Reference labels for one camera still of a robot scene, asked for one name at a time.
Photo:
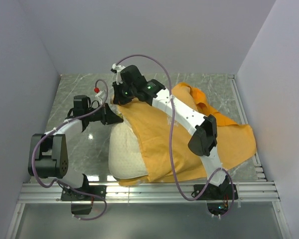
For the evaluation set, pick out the aluminium front rail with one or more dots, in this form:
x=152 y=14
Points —
x=33 y=193

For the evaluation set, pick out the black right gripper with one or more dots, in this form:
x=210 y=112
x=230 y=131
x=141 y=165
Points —
x=117 y=99

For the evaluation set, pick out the orange pillowcase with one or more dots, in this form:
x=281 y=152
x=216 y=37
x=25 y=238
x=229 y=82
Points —
x=163 y=144

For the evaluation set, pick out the cream quilted pillow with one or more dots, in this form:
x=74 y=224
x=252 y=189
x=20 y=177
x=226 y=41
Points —
x=125 y=158

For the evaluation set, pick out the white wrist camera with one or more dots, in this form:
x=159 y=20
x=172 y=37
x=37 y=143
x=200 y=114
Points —
x=116 y=69
x=100 y=95

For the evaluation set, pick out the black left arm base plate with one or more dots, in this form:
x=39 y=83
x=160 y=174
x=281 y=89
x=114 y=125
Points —
x=92 y=193

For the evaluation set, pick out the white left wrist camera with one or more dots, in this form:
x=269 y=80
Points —
x=100 y=95

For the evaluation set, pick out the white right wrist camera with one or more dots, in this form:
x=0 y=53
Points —
x=116 y=69

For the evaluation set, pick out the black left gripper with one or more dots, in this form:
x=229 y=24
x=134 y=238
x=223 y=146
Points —
x=108 y=117

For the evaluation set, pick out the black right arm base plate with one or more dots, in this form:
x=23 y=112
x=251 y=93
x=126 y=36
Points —
x=213 y=193

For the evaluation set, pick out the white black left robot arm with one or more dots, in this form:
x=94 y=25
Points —
x=48 y=156

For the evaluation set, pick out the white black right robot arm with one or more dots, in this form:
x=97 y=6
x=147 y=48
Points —
x=130 y=83

